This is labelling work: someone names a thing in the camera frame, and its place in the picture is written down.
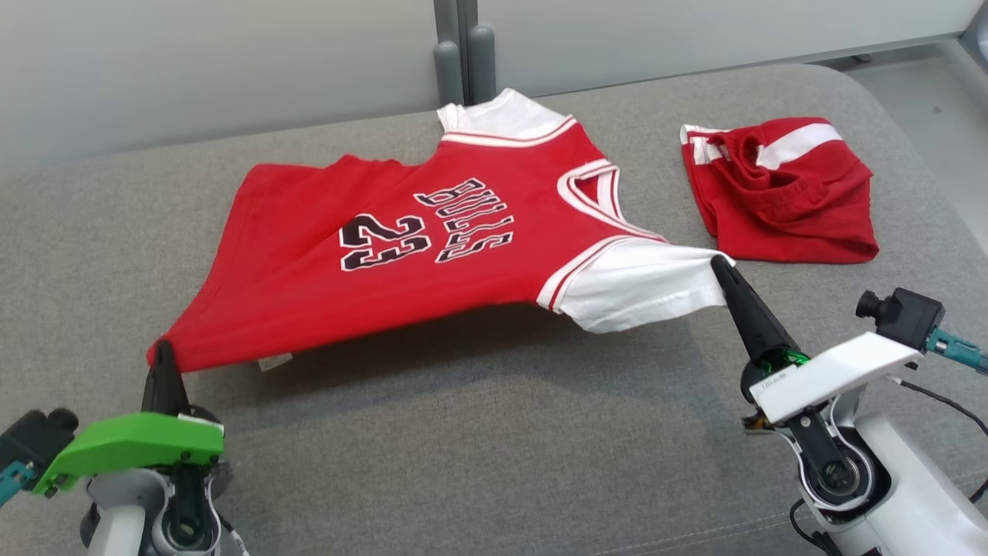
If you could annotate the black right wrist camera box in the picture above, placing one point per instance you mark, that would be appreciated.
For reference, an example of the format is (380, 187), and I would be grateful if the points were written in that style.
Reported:
(911, 316)

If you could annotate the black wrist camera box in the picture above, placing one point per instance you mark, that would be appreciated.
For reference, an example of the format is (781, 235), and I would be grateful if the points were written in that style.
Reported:
(31, 440)
(911, 316)

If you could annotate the red Bulls basketball jersey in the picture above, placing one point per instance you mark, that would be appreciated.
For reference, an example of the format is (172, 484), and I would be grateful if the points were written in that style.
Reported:
(347, 247)

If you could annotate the red shorts with white stripes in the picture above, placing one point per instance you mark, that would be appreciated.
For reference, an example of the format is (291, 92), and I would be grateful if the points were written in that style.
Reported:
(787, 208)

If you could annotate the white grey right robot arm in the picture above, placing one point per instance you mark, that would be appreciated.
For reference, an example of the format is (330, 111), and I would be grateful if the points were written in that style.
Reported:
(911, 494)

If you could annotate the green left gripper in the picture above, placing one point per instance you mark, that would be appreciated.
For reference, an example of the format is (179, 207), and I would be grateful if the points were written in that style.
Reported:
(131, 444)

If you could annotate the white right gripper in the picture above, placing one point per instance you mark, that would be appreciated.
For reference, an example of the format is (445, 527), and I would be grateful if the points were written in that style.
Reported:
(834, 374)

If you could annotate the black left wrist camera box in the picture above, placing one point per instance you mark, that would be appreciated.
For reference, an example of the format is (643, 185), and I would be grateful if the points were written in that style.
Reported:
(31, 440)

